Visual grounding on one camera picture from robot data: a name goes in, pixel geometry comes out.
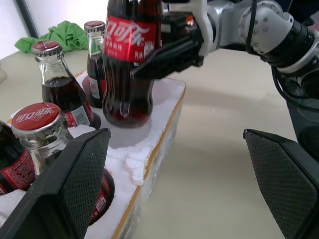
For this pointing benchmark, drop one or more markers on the dark robot torso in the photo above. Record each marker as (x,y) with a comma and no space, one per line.
(305,117)

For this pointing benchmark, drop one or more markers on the green cloth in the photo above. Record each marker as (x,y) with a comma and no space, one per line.
(59,37)

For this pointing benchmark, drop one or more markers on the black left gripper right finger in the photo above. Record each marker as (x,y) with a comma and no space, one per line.
(281,179)

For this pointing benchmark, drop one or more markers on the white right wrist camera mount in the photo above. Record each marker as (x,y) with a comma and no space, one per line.
(208,30)

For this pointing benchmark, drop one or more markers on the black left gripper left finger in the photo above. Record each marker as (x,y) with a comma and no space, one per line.
(74,179)

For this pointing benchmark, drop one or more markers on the dark grey upright post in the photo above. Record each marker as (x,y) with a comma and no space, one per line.
(32,17)

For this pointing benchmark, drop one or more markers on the large cola bottle red label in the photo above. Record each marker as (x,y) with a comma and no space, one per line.
(129,62)

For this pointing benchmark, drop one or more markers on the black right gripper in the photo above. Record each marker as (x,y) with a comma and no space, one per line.
(192,37)

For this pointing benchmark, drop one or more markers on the white foam crate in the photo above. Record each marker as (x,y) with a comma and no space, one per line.
(149,149)

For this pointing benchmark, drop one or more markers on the small glass cola bottle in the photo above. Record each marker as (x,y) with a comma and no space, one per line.
(47,144)
(96,59)
(59,87)
(12,166)

